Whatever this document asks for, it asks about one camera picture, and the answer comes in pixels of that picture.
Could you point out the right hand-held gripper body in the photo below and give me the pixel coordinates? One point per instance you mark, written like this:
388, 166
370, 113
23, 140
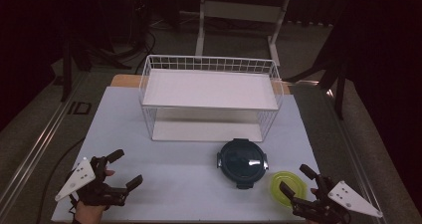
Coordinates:
351, 199

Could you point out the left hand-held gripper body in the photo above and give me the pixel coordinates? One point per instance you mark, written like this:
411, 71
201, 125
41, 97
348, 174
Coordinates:
99, 194

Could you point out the clear container with green lid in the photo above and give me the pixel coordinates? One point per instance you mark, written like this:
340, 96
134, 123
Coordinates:
292, 179

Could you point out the person's right hand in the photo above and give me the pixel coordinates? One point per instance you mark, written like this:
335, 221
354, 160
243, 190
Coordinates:
314, 191

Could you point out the person's left hand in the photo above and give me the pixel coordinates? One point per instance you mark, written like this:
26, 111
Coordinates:
88, 214

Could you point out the white table sheet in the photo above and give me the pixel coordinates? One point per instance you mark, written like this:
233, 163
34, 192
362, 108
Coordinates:
166, 171

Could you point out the dark blue round lid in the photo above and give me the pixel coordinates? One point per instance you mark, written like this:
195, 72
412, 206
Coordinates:
242, 164

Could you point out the black metal stand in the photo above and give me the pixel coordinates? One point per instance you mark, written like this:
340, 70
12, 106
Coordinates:
67, 74
340, 84

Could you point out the dark equipment stand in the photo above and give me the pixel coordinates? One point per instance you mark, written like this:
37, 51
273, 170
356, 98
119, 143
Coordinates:
139, 11

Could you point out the metal floor rail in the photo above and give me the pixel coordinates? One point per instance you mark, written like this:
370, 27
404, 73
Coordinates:
33, 154
351, 151

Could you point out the white metal table frame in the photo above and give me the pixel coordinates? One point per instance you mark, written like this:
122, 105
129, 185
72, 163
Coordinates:
242, 11

